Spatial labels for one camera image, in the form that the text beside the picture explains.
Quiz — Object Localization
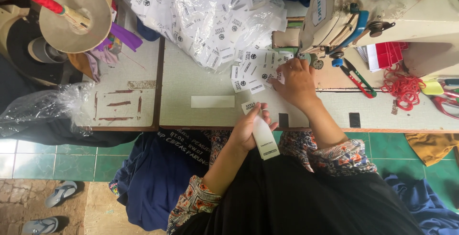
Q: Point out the red handled scissors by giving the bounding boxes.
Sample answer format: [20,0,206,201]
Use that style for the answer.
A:
[430,81,459,120]

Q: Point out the yellow plastic piece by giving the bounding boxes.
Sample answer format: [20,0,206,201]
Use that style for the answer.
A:
[420,81,445,96]

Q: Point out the lilac cloth scrap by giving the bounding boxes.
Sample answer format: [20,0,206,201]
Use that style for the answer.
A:
[84,45,120,84]

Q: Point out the heap of red rubber bands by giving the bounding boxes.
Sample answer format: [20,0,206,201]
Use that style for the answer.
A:
[380,63,427,112]

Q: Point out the cream industrial sewing machine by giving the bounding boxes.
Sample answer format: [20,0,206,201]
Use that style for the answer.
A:
[272,0,459,80]

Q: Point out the crumpled clear plastic bag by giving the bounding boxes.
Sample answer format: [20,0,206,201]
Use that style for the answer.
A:
[0,82,96,137]

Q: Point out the black round machine part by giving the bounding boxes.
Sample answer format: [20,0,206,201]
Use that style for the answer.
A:
[6,18,84,86]

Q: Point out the purple cloth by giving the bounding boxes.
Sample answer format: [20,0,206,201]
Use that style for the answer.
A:
[94,22,143,53]

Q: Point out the stack of label strips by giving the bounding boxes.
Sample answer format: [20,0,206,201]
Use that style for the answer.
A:
[241,101,280,161]

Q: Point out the person's floral patterned top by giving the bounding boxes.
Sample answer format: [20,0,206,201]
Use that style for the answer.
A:
[167,130,378,235]

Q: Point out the person's right hand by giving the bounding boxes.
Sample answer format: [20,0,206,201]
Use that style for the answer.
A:
[269,58,319,111]

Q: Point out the blank white strip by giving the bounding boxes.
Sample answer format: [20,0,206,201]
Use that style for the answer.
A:
[191,95,235,108]

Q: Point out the loose pile of white labels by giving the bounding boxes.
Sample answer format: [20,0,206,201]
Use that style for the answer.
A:
[230,42,295,94]

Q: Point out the grey blue sandal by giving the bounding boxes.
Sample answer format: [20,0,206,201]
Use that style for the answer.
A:
[44,181,78,208]
[22,216,59,235]

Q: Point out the person's black garment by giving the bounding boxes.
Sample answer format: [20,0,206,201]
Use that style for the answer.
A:
[172,148,428,235]

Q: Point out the clear bag of white labels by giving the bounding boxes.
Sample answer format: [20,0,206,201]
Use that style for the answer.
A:
[108,0,288,72]

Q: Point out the beige round cone disc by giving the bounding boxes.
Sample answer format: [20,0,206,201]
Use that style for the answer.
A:
[39,0,113,54]

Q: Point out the person's left hand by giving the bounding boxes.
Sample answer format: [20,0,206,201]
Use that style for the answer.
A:
[229,102,279,154]

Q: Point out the mustard cloth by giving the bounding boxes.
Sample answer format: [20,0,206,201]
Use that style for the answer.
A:
[405,133,459,167]

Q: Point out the green red thread snips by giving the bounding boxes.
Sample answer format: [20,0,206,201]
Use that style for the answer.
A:
[339,58,378,99]

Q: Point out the navy printed garment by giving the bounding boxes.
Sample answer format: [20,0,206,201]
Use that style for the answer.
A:
[109,129,213,232]

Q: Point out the stack of red white fabric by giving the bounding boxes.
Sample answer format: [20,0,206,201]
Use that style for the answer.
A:
[357,42,409,73]

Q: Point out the blue cloth heap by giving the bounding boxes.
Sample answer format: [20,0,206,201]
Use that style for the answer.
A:
[384,173,459,235]

